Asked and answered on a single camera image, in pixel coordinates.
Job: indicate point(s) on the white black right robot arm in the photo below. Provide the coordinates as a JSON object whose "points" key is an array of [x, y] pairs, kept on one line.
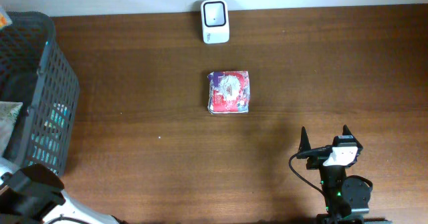
{"points": [[346, 197]]}

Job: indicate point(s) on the dark plastic mesh basket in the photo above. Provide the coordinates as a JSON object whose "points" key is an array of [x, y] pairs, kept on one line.
{"points": [[36, 74]]}

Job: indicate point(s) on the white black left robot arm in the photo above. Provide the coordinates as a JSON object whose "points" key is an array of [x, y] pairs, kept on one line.
{"points": [[34, 194]]}

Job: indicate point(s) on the red purple tissue pack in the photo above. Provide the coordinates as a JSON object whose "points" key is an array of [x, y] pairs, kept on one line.
{"points": [[229, 92]]}

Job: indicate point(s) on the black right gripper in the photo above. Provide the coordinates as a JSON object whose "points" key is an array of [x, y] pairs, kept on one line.
{"points": [[305, 144]]}

